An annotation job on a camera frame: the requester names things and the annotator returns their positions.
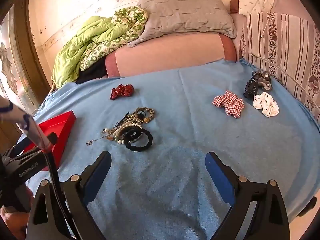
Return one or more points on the light blue bed blanket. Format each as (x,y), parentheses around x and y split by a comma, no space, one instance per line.
(158,186)

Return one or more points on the leopard print beaded scrunchie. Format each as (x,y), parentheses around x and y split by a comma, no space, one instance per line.
(144,115)

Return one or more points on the dark hair claw clip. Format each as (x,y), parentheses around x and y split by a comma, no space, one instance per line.
(259,80)

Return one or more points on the pink bolster cushion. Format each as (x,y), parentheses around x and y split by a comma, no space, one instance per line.
(170,52)

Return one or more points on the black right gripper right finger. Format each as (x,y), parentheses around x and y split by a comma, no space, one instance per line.
(269,220)

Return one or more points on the grey quilted pillow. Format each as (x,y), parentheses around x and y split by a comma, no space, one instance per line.
(184,16)

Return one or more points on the striped floral pillow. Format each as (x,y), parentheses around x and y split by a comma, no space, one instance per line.
(287,46)

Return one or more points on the red checkered scrunchie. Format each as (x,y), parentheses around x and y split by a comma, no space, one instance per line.
(230,102)

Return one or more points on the person's left hand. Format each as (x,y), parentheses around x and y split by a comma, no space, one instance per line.
(16,222)

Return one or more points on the stained glass wooden door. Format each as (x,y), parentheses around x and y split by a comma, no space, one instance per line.
(23,80)

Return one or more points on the black folded garment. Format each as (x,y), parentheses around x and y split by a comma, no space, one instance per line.
(95,71)

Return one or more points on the white patterned scrunchie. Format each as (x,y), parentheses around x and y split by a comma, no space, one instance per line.
(266,104)

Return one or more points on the green quilted comforter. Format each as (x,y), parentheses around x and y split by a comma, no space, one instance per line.
(98,37)

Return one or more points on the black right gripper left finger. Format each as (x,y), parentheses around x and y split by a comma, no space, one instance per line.
(46,220)

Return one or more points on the red polka dot scrunchie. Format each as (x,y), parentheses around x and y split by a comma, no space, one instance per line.
(122,91)

